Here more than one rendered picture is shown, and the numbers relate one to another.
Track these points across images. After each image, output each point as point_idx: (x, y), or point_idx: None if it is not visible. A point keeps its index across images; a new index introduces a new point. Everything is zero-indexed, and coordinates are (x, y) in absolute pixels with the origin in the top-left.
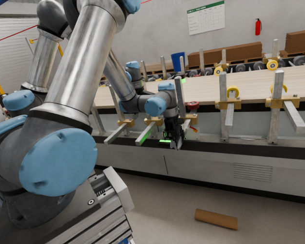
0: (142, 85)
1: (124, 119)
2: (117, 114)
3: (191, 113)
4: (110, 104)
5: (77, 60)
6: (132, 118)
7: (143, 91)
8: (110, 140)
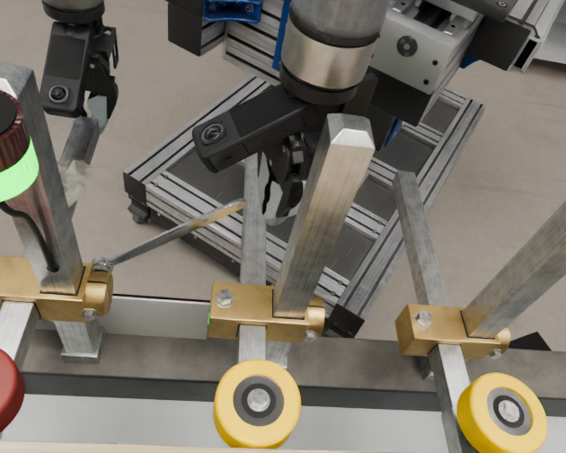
0: (281, 52)
1: (466, 321)
2: None
3: (7, 331)
4: None
5: None
6: (442, 376)
7: (282, 94)
8: (397, 190)
